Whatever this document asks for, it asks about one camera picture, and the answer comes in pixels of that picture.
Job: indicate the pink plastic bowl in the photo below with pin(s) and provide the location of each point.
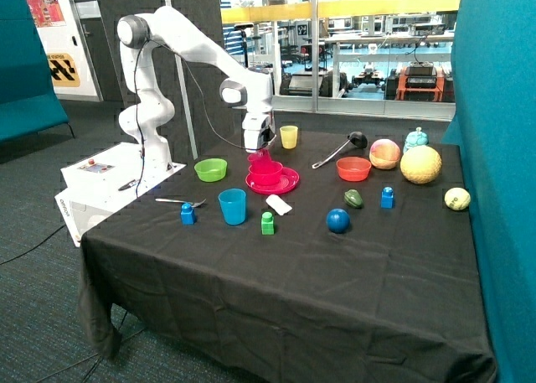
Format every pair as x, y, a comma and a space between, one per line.
265, 174

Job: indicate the teal sofa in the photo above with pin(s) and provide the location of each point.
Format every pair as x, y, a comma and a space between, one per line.
28, 101

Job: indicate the green toy block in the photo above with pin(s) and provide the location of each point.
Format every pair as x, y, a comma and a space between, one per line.
267, 223

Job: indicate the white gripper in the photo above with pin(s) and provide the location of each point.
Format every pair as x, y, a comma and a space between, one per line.
259, 132

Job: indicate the blue plastic cup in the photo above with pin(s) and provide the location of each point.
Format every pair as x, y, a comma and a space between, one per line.
233, 206

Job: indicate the black tablecloth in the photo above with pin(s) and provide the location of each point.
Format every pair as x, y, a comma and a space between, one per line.
396, 298

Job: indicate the red poster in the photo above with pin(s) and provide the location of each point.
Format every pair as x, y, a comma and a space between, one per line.
46, 13

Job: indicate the blue toy block left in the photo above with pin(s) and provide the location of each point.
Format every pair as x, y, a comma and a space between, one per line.
187, 214

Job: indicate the blue ball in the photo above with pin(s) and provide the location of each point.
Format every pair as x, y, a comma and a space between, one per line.
338, 221

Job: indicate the pink plastic plate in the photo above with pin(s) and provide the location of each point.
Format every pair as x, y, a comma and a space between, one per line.
289, 180

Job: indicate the blue toy block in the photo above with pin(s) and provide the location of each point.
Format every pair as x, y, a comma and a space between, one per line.
387, 198
187, 214

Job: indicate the yellow plastic cup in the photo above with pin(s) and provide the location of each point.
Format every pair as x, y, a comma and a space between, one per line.
289, 136

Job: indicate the green plastic bowl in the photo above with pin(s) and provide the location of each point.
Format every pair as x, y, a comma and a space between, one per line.
211, 169

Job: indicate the black ladle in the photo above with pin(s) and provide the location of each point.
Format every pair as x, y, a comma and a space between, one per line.
357, 139

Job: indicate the pink plastic cup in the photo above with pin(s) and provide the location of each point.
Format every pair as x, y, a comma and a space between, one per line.
260, 161

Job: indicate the blue toy block right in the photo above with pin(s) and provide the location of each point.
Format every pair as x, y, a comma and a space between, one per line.
387, 198

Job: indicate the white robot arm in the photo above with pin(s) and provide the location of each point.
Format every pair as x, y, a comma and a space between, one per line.
139, 35

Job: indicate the white small packet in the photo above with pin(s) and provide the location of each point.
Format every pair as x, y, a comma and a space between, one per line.
278, 204

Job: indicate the teal partition wall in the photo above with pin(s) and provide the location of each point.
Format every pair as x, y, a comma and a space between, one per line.
493, 62

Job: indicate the orange plastic bowl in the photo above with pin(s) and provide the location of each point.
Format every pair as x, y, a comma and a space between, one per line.
353, 169

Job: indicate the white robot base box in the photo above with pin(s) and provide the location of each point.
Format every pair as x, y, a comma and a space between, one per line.
102, 184

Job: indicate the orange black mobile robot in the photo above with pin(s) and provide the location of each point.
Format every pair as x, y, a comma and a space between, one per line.
420, 81

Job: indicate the yellow black sign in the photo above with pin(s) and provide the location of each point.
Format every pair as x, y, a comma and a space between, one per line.
63, 70

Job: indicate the pink orange ball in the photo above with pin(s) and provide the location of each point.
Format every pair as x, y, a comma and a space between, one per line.
384, 154

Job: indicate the large yellow ball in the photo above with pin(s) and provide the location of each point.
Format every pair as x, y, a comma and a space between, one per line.
421, 164

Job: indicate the metal spoon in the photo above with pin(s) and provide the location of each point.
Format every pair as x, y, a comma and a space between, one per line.
178, 201

